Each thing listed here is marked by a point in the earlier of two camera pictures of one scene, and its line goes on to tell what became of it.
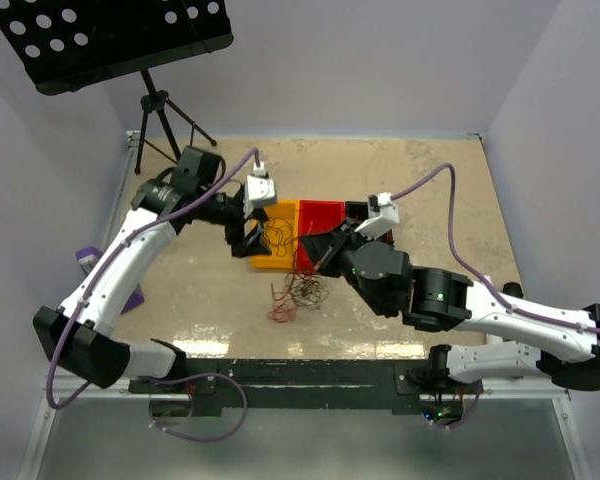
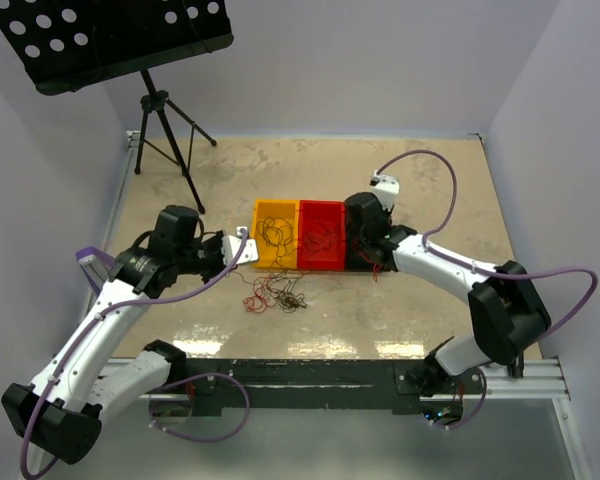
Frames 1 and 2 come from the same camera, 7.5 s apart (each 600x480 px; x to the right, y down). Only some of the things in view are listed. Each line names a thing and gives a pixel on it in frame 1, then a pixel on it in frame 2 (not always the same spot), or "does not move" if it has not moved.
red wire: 285,311 to 256,304
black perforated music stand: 67,45 does not move
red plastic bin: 316,217 does not move
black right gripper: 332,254 to 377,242
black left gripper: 253,245 to 216,240
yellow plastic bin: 282,233 does not move
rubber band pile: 307,290 to 284,294
